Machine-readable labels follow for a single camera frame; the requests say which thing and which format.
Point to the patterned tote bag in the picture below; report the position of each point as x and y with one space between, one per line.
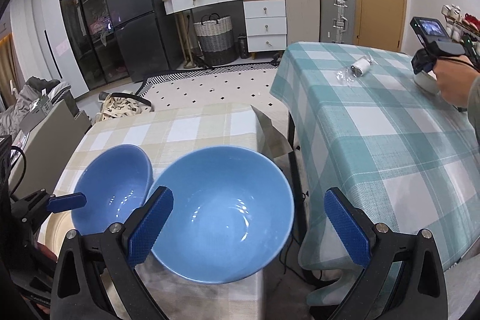
121 105

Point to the glass display cabinet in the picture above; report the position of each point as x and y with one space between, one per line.
91 35

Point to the beige suitcase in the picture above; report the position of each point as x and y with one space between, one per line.
303 21

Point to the black water bottle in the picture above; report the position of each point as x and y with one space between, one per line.
243 47

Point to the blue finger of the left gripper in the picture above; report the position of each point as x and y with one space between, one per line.
59 204

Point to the shoe rack with shoes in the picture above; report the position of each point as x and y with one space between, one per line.
463 29

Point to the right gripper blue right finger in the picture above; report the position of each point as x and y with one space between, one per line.
352 226

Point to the cardboard box on cabinet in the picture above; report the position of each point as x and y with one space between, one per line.
38 112

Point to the woven laundry basket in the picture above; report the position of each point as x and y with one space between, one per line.
216 39

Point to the dotted white rug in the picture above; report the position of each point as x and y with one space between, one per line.
247 84

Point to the grey quilted jacket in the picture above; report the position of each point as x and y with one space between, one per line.
32 91

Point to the white drawer desk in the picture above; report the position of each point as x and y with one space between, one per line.
263 22

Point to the person's hand far right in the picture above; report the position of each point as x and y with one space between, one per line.
455 77

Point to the white roll in plastic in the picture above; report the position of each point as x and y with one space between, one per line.
352 73

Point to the teal plaid tablecloth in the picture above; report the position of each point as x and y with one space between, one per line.
404 156

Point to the cream plate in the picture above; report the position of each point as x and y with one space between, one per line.
54 229

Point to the beige plaid tablecloth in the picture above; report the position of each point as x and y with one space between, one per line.
165 136

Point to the large blue bowl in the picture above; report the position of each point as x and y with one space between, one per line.
223 214

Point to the black refrigerator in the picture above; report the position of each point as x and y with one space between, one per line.
147 37

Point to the silver suitcase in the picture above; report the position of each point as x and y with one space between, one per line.
337 21

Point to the grey cabinet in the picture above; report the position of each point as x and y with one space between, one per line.
48 149

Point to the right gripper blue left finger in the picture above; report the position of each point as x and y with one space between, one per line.
145 224

